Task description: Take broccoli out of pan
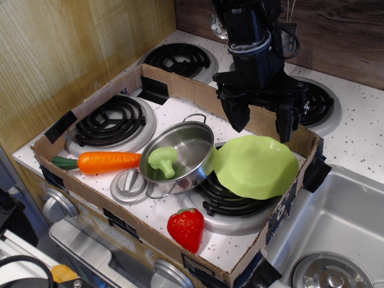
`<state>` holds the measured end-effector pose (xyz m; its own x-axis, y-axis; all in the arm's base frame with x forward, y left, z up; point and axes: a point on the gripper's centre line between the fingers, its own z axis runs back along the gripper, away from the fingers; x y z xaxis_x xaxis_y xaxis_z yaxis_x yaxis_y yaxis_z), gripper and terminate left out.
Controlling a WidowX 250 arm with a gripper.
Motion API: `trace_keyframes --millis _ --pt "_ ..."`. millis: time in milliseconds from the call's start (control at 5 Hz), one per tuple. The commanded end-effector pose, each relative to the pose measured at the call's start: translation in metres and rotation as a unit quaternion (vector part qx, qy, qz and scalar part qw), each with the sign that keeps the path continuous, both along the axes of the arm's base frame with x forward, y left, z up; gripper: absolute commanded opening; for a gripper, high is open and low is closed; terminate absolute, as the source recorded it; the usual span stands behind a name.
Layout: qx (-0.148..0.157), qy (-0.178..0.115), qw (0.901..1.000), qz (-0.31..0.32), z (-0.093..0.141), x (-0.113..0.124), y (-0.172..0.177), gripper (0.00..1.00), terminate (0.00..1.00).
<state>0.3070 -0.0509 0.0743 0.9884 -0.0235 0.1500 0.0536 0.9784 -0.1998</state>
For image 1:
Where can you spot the green toy broccoli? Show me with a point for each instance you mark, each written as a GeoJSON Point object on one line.
{"type": "Point", "coordinates": [162, 159]}

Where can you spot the right oven front knob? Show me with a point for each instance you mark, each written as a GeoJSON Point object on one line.
{"type": "Point", "coordinates": [167, 275]}

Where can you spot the silver oven door handle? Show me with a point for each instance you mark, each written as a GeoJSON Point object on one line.
{"type": "Point", "coordinates": [98, 260]}

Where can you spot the oven knob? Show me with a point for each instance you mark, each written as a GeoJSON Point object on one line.
{"type": "Point", "coordinates": [57, 207]}
{"type": "Point", "coordinates": [167, 275]}

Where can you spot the hanging silver strainer ladle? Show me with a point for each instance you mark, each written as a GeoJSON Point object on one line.
{"type": "Point", "coordinates": [217, 28]}

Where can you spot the red toy strawberry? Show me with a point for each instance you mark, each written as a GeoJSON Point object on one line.
{"type": "Point", "coordinates": [186, 227]}

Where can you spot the yellow object at bottom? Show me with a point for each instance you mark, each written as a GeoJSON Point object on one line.
{"type": "Point", "coordinates": [62, 273]}

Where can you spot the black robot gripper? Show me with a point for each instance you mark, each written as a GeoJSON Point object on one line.
{"type": "Point", "coordinates": [258, 78]}

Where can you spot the light green plastic plate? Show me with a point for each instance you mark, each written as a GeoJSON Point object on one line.
{"type": "Point", "coordinates": [256, 167]}

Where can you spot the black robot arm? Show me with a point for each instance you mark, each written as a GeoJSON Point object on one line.
{"type": "Point", "coordinates": [253, 23]}

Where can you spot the small steel pan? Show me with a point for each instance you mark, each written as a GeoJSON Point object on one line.
{"type": "Point", "coordinates": [197, 156]}

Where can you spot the cardboard fence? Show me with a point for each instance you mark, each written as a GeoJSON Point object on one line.
{"type": "Point", "coordinates": [147, 223]}

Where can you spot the silver stove knob in fence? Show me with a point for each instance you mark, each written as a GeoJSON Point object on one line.
{"type": "Point", "coordinates": [130, 187]}

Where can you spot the silver sink drain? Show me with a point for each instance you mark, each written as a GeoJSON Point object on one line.
{"type": "Point", "coordinates": [326, 269]}

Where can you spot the left oven front knob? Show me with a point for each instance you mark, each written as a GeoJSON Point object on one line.
{"type": "Point", "coordinates": [57, 207]}

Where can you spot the back right black burner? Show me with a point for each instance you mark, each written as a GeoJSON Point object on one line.
{"type": "Point", "coordinates": [324, 112]}

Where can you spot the orange toy carrot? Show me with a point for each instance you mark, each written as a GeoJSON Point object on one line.
{"type": "Point", "coordinates": [91, 163]}

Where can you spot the front right black burner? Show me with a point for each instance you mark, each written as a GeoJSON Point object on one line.
{"type": "Point", "coordinates": [224, 212]}

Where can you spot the hanging silver slotted spatula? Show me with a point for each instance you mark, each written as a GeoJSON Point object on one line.
{"type": "Point", "coordinates": [291, 44]}

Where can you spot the front left black burner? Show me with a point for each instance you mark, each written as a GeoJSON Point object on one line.
{"type": "Point", "coordinates": [125, 123]}

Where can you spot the silver toy sink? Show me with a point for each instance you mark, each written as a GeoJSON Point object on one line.
{"type": "Point", "coordinates": [344, 216]}

